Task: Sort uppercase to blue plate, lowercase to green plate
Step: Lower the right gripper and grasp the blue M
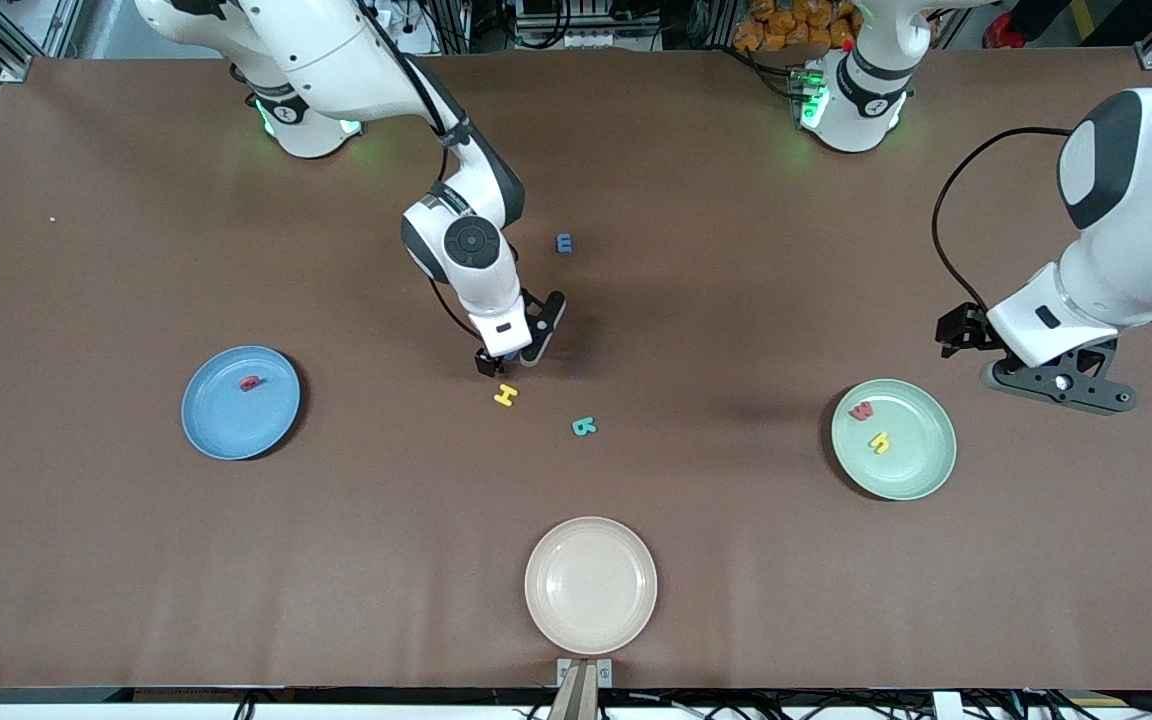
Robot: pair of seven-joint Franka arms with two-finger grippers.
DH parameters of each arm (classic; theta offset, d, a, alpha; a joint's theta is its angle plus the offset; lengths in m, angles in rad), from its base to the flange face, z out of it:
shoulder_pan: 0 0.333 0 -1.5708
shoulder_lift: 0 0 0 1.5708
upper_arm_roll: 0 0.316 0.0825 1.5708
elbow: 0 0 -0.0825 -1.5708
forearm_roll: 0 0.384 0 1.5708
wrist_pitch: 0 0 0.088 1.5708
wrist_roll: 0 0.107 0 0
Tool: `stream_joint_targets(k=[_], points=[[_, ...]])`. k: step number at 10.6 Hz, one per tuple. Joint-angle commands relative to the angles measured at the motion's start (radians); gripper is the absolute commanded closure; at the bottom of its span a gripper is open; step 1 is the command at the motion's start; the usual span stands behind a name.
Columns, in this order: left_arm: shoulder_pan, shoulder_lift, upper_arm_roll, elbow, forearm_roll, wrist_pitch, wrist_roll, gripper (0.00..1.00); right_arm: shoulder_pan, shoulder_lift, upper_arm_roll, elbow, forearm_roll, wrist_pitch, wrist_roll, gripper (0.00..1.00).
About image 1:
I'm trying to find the green plate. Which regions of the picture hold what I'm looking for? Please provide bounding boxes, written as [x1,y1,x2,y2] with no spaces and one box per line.
[831,378,958,501]

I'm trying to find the beige plate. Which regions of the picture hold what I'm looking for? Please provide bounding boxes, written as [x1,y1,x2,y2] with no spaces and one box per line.
[524,516,659,657]

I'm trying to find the blue plate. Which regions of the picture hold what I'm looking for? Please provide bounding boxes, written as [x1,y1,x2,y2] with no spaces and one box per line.
[181,345,302,461]

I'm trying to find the red object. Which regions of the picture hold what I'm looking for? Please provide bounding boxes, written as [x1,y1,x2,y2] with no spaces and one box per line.
[984,12,1029,49]

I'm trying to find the bag of oranges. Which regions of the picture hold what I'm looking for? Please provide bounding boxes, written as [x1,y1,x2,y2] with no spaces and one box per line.
[733,0,862,53]

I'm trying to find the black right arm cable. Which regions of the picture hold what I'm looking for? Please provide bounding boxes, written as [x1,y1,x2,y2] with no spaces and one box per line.
[361,0,485,343]

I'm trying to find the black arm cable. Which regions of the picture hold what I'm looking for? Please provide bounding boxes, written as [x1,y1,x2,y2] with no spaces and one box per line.
[932,126,1077,316]
[361,0,485,343]

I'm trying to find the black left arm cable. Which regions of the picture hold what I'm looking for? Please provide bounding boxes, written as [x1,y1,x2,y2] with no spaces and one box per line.
[932,126,1077,316]

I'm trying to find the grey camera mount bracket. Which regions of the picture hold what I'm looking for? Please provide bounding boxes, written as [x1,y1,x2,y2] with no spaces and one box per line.
[548,657,614,720]

